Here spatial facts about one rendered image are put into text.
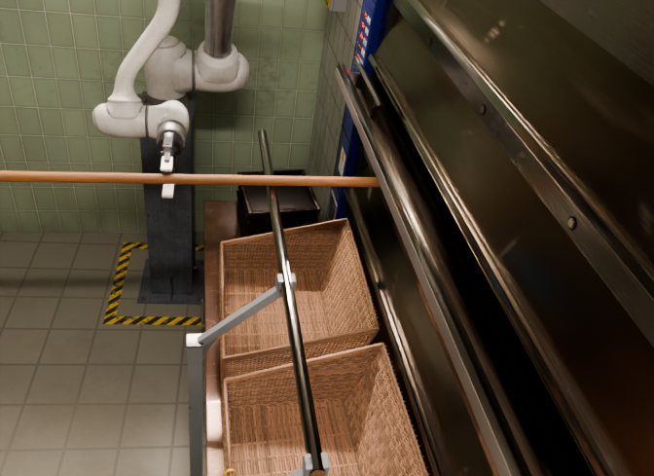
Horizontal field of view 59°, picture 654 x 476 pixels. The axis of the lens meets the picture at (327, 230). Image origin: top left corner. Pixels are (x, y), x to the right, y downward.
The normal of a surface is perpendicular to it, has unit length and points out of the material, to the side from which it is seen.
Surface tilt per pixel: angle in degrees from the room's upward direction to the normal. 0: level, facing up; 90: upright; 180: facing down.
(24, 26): 90
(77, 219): 90
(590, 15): 90
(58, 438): 0
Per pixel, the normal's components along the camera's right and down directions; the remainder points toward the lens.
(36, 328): 0.14, -0.77
